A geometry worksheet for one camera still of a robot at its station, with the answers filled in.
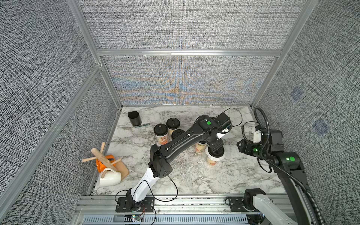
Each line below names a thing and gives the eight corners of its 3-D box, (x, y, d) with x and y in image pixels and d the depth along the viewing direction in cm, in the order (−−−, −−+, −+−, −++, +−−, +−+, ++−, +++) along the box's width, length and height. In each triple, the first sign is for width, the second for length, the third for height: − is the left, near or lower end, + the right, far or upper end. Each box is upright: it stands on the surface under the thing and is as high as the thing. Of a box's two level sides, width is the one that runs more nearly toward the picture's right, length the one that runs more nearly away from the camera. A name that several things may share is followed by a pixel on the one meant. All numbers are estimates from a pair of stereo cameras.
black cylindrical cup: (130, 126, 109) (126, 118, 102) (132, 119, 114) (128, 110, 106) (140, 126, 109) (137, 118, 102) (141, 119, 114) (139, 110, 106)
